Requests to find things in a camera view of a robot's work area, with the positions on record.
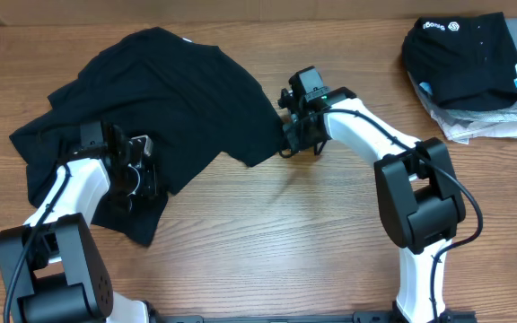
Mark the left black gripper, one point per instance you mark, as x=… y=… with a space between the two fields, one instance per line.
x=151 y=186

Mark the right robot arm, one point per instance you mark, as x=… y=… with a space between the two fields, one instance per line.
x=420 y=203

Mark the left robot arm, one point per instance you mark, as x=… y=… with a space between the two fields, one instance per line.
x=50 y=265

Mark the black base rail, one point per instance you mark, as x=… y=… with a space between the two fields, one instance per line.
x=276 y=319

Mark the black t-shirt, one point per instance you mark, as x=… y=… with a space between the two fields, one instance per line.
x=192 y=100

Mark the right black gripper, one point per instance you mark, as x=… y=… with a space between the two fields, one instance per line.
x=296 y=144

